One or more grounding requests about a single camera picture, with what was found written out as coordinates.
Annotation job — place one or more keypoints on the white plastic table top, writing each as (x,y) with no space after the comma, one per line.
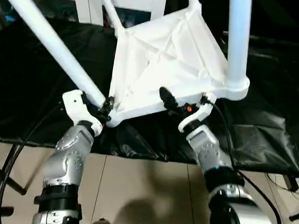
(155,66)

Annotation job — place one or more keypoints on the black cloth mat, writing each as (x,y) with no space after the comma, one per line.
(37,96)

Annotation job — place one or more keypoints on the white cabinet with glass doors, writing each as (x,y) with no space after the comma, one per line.
(82,2)

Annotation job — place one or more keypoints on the black floor stand base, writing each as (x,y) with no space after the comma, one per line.
(298,217)

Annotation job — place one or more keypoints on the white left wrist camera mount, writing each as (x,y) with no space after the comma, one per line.
(78,107)

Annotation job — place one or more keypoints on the dark metal rail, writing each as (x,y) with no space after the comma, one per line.
(285,42)

